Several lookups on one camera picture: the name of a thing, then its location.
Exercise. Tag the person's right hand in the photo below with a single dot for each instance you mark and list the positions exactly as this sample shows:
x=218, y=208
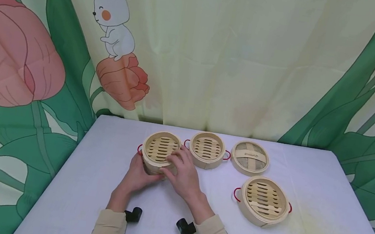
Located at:
x=186, y=178

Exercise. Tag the person's left hand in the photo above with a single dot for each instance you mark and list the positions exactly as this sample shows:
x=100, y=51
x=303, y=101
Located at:
x=135, y=177

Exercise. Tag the person's left thumb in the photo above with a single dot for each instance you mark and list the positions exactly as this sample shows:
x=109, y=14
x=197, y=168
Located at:
x=154, y=177

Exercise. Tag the person's right ring finger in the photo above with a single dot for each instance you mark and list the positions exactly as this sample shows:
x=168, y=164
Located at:
x=187, y=151

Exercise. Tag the person's right middle finger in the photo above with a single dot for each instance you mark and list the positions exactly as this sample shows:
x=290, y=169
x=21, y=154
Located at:
x=179, y=155

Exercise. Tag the person's right index finger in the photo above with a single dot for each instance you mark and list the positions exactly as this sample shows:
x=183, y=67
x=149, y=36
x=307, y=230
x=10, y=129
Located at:
x=174, y=162

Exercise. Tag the person's left fingers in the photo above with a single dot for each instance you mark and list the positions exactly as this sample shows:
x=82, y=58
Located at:
x=137, y=160

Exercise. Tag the person's right thumb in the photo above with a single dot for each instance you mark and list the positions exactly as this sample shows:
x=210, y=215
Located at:
x=167, y=173

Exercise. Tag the person's left forearm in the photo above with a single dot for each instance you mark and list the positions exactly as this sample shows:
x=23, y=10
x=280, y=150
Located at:
x=115, y=218

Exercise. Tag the person's right forearm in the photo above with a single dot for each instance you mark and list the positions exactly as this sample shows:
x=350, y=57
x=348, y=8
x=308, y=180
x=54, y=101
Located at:
x=214, y=232

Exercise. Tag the black wrist band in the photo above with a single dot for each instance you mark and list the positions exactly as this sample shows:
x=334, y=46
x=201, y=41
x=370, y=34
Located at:
x=186, y=227
x=133, y=215

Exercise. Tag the bamboo steamer lid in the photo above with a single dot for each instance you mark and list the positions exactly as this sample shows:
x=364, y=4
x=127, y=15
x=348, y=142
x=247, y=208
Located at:
x=249, y=157

